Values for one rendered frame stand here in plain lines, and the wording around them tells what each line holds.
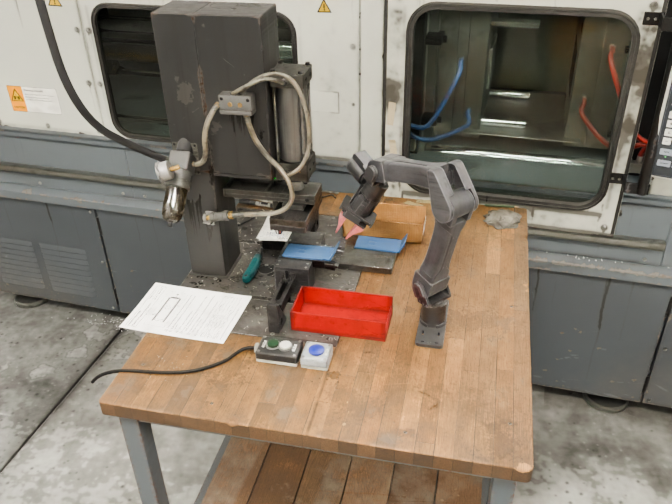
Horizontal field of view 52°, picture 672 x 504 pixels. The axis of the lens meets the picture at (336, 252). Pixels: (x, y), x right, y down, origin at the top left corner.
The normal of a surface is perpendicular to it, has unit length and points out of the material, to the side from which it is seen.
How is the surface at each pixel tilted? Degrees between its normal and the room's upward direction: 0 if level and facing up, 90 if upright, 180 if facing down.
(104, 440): 0
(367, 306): 90
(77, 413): 0
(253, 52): 90
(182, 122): 90
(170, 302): 1
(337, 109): 90
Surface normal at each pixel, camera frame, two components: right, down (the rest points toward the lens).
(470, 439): -0.02, -0.84
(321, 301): -0.22, 0.53
